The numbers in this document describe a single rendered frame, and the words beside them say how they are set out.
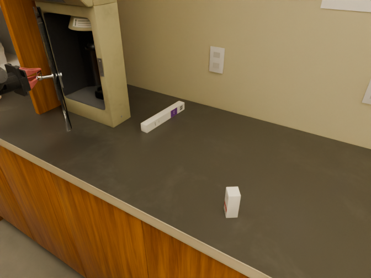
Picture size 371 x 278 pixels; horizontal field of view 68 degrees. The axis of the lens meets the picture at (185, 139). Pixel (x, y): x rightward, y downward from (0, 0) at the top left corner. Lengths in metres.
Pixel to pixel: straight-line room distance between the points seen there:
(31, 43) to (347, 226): 1.31
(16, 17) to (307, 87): 1.16
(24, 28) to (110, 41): 0.38
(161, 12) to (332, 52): 0.75
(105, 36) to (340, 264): 0.99
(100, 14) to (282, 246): 0.91
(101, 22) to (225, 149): 0.63
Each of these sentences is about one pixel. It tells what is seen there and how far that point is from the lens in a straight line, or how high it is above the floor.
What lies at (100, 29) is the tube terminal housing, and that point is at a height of 1.33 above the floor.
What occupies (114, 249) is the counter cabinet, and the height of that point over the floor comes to 0.58.
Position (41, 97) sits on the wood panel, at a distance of 1.42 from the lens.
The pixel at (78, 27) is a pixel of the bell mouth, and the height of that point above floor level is 1.33.
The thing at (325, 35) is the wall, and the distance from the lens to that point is 1.16.
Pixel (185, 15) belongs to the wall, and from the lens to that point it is 1.34.
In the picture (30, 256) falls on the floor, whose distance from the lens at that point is 2.08.
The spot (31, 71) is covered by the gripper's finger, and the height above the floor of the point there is 1.22.
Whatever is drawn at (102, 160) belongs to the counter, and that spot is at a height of 0.94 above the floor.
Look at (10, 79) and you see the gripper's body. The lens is 1.07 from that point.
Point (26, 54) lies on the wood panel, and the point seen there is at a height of 1.21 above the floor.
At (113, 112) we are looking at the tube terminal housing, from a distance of 1.19.
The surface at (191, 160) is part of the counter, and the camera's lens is 0.99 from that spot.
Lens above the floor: 1.55
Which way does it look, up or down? 33 degrees down
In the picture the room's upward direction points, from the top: straight up
